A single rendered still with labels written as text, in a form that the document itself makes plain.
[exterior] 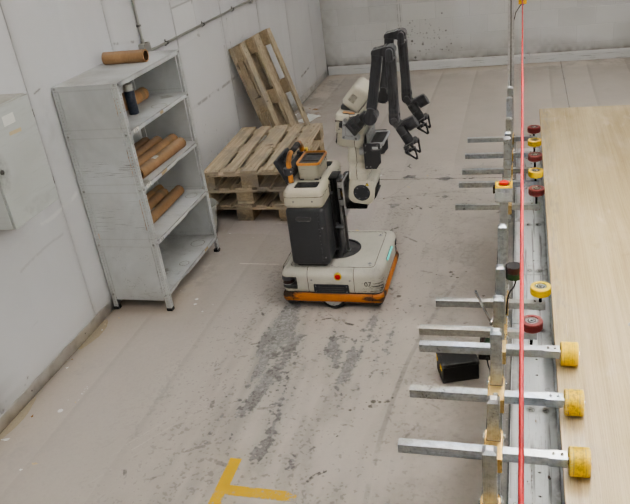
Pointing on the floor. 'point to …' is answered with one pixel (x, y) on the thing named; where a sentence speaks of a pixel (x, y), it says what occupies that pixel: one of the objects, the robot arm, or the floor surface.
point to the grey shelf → (175, 225)
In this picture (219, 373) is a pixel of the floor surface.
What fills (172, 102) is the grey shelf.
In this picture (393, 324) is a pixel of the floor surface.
